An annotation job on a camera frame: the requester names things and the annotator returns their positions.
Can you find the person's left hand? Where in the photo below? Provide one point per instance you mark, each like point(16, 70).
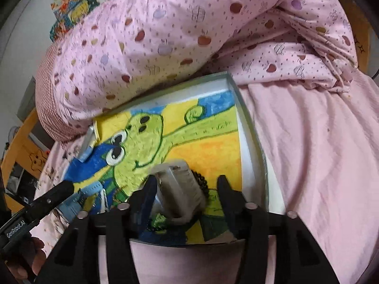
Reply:
point(26, 257)

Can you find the light blue smart watch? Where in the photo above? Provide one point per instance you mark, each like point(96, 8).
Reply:
point(69, 208)

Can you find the white hair clip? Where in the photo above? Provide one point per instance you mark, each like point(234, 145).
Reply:
point(103, 201)

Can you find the pink dotted rolled quilt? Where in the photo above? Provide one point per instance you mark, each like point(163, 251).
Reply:
point(125, 47)

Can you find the wooden bed rail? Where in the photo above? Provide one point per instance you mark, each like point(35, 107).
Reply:
point(24, 161)

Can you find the pink floral bed sheet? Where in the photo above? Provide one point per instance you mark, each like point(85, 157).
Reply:
point(324, 151)

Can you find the grey shallow tray box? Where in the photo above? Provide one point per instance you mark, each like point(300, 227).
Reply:
point(254, 171)

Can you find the green frog drawing paper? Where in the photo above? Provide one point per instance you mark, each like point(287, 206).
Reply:
point(203, 132)

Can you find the red checked pillow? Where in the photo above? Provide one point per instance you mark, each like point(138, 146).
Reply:
point(47, 109)

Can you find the dark grey door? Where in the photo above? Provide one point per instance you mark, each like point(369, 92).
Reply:
point(27, 102)

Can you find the standing fan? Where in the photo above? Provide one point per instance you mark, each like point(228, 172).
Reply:
point(11, 134)

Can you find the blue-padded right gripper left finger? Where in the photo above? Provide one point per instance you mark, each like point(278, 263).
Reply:
point(102, 240)

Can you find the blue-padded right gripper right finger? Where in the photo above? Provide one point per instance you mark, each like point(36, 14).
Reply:
point(298, 258)

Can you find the grey plastic clasp buckle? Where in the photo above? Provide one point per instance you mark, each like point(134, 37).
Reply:
point(179, 196)

